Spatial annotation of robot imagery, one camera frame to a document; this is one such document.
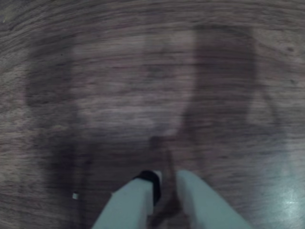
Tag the small white crumb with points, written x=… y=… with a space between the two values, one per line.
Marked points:
x=75 y=195

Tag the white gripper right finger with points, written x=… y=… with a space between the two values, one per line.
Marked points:
x=205 y=207

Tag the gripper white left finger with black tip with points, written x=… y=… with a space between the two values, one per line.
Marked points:
x=128 y=205

